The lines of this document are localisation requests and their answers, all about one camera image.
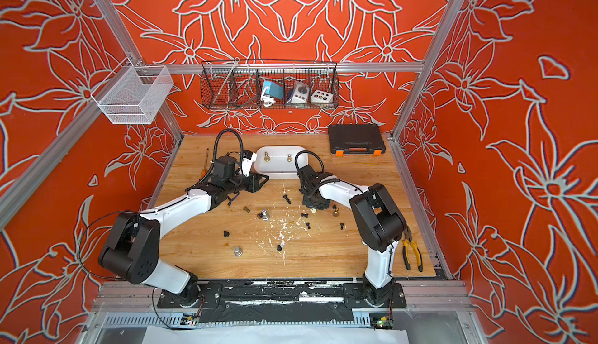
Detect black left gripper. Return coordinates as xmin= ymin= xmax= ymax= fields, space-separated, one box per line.
xmin=225 ymin=170 xmax=269 ymax=196

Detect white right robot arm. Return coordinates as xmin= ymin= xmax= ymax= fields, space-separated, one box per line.
xmin=293 ymin=150 xmax=407 ymax=307

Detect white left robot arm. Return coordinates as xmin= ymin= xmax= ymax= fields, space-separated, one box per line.
xmin=98 ymin=128 xmax=269 ymax=307

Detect white plastic storage box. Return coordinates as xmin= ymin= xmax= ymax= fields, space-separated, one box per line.
xmin=254 ymin=146 xmax=308 ymax=180

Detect white dotted box in basket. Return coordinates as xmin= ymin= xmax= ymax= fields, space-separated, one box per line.
xmin=311 ymin=90 xmax=333 ymax=107

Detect blue box in basket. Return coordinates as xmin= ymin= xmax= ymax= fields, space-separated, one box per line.
xmin=260 ymin=80 xmax=284 ymax=103

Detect black tool case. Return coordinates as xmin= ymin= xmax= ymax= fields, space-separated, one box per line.
xmin=328 ymin=124 xmax=386 ymax=156

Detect white device in basket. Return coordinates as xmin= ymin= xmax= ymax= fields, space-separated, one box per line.
xmin=287 ymin=82 xmax=310 ymax=105

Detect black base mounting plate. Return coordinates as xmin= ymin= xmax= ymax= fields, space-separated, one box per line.
xmin=155 ymin=278 xmax=406 ymax=327

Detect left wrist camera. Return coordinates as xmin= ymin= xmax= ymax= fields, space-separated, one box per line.
xmin=241 ymin=149 xmax=257 ymax=177

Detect orange handled screwdriver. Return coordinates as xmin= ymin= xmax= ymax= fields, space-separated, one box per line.
xmin=200 ymin=148 xmax=210 ymax=179

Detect black wire wall basket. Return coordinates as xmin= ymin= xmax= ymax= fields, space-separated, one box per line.
xmin=199 ymin=59 xmax=340 ymax=110

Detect yellow handled pliers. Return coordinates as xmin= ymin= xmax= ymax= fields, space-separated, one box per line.
xmin=402 ymin=226 xmax=423 ymax=272

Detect clear plastic wall bin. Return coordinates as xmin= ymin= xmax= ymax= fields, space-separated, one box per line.
xmin=92 ymin=66 xmax=174 ymax=125

